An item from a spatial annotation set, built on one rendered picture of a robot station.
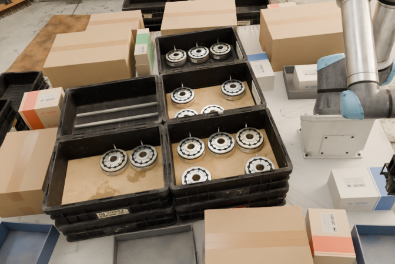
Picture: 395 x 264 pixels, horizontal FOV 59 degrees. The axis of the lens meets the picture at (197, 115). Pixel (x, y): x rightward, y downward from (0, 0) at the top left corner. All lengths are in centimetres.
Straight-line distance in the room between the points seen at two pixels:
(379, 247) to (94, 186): 98
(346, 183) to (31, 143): 119
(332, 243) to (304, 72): 83
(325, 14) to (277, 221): 119
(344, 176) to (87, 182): 92
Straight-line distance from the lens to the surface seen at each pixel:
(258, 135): 132
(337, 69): 140
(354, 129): 139
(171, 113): 147
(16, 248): 147
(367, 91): 97
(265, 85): 173
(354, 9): 107
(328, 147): 144
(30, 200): 143
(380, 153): 158
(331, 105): 138
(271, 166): 123
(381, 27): 128
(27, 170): 143
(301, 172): 143
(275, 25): 185
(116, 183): 129
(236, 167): 126
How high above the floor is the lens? 185
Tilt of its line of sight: 45 degrees down
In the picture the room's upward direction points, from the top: 7 degrees counter-clockwise
